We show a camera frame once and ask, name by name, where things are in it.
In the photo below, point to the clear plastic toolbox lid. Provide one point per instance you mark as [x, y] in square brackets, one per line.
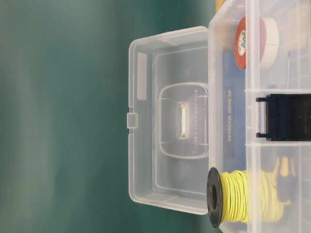
[168, 101]

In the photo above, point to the clear plastic toolbox body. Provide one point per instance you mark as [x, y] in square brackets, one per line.
[289, 74]

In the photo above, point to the black toolbox latch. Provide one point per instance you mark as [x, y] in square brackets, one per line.
[288, 117]

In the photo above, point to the blue flat tool package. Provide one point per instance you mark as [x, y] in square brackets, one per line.
[233, 106]

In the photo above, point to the red tape roll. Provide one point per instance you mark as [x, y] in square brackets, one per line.
[240, 42]

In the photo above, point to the white tape roll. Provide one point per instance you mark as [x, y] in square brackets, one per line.
[269, 42]

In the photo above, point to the yellow wire spool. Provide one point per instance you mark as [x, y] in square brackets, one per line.
[227, 197]

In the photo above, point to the yellow black handled nipper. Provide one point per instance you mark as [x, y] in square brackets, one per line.
[285, 178]

